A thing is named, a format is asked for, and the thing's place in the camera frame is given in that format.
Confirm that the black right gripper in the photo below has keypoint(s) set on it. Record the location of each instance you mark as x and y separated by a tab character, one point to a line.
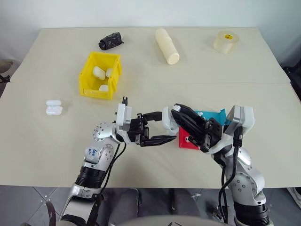
211	134

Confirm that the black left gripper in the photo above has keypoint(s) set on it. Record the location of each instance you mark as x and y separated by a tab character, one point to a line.
137	128

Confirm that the white earbud case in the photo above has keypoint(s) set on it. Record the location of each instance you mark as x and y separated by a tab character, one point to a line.
103	88
54	111
98	73
109	72
53	103
166	123

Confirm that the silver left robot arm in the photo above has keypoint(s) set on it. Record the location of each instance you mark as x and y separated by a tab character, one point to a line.
98	160

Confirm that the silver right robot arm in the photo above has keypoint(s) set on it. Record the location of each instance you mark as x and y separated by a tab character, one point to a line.
247	183

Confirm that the closed white earbud case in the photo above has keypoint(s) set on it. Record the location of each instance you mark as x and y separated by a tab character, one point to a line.
103	88
98	73
53	103
109	72
54	111

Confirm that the yellow plastic bin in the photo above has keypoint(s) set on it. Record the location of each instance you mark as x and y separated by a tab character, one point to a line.
90	77

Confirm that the teal plastic tray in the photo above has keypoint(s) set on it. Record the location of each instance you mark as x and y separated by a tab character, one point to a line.
211	115

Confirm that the red plastic tray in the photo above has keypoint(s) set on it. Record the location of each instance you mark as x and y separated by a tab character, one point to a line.
184	143

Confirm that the cream plastic bottle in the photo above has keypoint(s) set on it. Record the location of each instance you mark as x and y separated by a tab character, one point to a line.
166	46

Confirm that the translucent tape roll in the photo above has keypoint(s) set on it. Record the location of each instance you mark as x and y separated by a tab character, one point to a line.
226	42

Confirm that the black crumpled bag roll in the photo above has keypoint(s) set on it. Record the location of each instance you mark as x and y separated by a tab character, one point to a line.
111	41

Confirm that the white floor object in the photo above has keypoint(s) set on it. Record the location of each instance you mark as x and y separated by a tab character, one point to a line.
295	194

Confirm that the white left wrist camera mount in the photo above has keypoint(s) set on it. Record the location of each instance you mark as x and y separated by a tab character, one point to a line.
122	117

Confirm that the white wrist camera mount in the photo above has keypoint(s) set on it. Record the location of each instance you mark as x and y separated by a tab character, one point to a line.
122	117
247	117

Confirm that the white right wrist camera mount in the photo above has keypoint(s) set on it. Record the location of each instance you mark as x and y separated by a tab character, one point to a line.
247	117

